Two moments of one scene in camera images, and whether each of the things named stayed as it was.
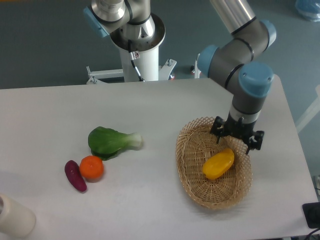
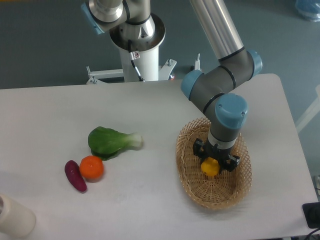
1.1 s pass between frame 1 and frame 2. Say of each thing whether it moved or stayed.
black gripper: moved
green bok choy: stayed
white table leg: stayed
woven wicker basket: stayed
